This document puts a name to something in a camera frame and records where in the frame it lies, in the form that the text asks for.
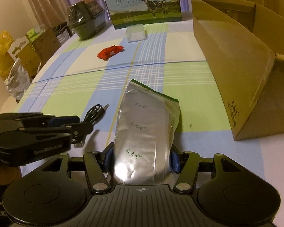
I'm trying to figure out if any black wrapped bowl container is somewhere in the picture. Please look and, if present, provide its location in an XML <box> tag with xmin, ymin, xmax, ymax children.
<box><xmin>67</xmin><ymin>0</ymin><xmax>105</xmax><ymax>40</ymax></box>

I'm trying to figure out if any checked tablecloth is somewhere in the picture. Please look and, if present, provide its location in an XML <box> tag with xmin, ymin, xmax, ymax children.
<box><xmin>14</xmin><ymin>10</ymin><xmax>284</xmax><ymax>187</ymax></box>

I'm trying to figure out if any clear plastic lid box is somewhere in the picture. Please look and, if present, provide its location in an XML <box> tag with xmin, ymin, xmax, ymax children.
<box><xmin>126</xmin><ymin>24</ymin><xmax>146</xmax><ymax>43</ymax></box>

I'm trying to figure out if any silver foil pouch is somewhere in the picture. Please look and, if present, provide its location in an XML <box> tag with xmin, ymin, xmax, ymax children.
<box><xmin>112</xmin><ymin>79</ymin><xmax>180</xmax><ymax>185</ymax></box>

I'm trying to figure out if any black usb cable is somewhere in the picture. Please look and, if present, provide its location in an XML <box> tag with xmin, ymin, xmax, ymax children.
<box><xmin>71</xmin><ymin>103</ymin><xmax>110</xmax><ymax>145</ymax></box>

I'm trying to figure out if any red candy packet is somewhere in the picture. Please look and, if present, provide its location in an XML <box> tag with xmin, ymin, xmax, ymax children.
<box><xmin>97</xmin><ymin>45</ymin><xmax>124</xmax><ymax>61</ymax></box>

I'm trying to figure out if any blue milk carton box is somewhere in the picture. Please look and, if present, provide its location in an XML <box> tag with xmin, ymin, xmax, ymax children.
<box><xmin>105</xmin><ymin>0</ymin><xmax>182</xmax><ymax>29</ymax></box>

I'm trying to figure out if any yellow plastic bag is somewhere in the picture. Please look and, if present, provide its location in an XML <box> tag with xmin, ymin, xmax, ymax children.
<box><xmin>0</xmin><ymin>31</ymin><xmax>15</xmax><ymax>80</ymax></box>

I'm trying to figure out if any person's left hand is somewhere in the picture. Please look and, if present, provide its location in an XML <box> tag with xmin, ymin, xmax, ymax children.
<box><xmin>0</xmin><ymin>166</ymin><xmax>22</xmax><ymax>186</ymax></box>

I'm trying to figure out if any brown cardboard box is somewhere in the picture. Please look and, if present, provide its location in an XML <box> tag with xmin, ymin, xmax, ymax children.
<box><xmin>191</xmin><ymin>0</ymin><xmax>284</xmax><ymax>140</ymax></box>

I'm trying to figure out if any brown cardboard boxes stack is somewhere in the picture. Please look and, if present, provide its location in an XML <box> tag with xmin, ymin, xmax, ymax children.
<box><xmin>7</xmin><ymin>29</ymin><xmax>60</xmax><ymax>79</ymax></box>

